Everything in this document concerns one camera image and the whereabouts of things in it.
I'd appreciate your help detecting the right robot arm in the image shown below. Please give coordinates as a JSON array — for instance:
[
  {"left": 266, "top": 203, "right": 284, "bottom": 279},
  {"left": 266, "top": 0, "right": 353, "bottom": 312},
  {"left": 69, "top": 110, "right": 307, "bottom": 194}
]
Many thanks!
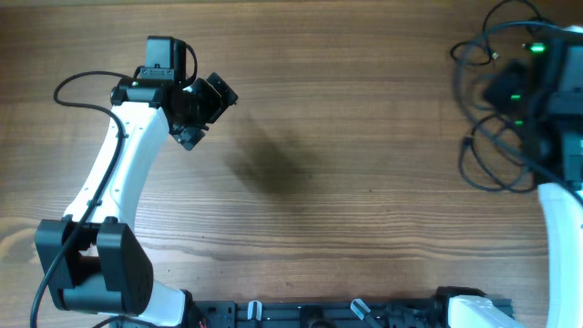
[{"left": 452, "top": 21, "right": 582, "bottom": 327}]

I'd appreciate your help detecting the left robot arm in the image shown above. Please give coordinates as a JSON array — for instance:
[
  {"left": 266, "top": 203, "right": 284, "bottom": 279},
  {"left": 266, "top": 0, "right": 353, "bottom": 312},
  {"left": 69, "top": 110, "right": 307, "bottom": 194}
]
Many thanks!
[{"left": 29, "top": 36, "right": 238, "bottom": 327}]

